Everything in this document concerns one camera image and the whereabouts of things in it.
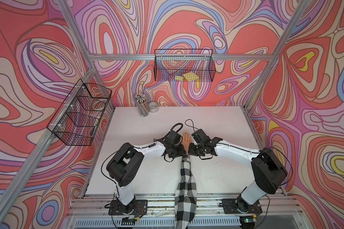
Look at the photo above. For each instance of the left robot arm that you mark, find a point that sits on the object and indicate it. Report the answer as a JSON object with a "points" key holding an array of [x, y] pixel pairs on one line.
{"points": [[125, 163]]}

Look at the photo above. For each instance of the mannequin hand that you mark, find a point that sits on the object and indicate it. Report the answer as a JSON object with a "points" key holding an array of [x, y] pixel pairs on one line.
{"points": [[186, 140]]}

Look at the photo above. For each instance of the black wire basket left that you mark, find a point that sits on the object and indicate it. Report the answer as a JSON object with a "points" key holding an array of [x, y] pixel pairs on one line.
{"points": [[77, 120]]}

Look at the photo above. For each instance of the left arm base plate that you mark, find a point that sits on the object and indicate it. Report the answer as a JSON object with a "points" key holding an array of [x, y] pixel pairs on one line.
{"points": [[137, 207]]}

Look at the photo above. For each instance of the yellow sticky notes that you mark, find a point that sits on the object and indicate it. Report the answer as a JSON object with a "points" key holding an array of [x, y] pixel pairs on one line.
{"points": [[189, 77]]}

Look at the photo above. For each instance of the black wire basket back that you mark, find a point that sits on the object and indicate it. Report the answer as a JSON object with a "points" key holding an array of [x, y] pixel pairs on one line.
{"points": [[166, 68]]}

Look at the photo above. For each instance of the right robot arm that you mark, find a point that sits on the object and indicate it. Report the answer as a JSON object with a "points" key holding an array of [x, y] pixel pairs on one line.
{"points": [[268, 171]]}

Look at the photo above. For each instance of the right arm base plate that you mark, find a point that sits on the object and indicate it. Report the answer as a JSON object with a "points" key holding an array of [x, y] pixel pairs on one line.
{"points": [[239, 206]]}

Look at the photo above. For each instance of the black wire basket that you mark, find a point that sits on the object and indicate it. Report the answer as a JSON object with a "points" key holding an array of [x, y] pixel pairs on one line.
{"points": [[166, 68], [77, 120]]}

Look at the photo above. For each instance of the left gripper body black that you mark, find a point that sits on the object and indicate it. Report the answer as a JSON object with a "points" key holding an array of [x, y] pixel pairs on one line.
{"points": [[177, 151]]}

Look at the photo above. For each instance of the cup of pencils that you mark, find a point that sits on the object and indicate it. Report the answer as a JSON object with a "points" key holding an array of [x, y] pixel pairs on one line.
{"points": [[142, 104]]}

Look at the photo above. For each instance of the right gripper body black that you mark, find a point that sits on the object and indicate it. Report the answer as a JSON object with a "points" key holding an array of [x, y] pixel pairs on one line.
{"points": [[196, 149]]}

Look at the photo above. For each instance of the plaid sleeve mannequin forearm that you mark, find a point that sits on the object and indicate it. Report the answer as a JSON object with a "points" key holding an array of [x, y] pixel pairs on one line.
{"points": [[185, 196]]}

